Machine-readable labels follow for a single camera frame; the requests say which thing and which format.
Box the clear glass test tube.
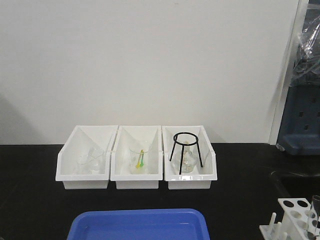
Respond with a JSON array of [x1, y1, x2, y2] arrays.
[[306, 195, 320, 240]]

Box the blue-grey pegboard drying rack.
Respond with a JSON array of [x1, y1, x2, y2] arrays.
[[276, 0, 320, 156]]

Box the white test tube rack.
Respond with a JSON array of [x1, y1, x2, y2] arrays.
[[259, 198, 320, 240]]

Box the black metal tripod stand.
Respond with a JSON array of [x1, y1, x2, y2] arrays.
[[169, 132, 204, 168]]

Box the middle white plastic bin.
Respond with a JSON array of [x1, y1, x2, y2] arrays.
[[110, 125, 164, 190]]

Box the white plastic bin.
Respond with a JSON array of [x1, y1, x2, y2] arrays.
[[162, 125, 218, 190], [55, 125, 119, 190], [110, 125, 164, 190]]

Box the round glass flask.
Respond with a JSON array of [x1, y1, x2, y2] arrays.
[[171, 141, 196, 175]]

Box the glass beaker in middle bin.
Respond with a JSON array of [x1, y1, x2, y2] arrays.
[[129, 147, 150, 175]]

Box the green and yellow plastic spoons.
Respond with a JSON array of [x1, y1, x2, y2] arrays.
[[135, 149, 145, 169]]

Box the right white plastic bin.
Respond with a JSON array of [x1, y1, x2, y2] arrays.
[[162, 125, 218, 190]]

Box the glass beakers in left bin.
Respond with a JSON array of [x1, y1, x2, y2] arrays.
[[75, 147, 105, 175]]

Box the left white plastic bin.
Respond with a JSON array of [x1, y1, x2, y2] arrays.
[[55, 125, 119, 190]]

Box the blue plastic tray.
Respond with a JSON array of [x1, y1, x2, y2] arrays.
[[67, 208, 210, 240]]

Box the black lab sink basin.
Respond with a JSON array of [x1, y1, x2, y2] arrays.
[[270, 170, 320, 201]]

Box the clear plastic bag of pegs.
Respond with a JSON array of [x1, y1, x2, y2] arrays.
[[290, 20, 320, 87]]

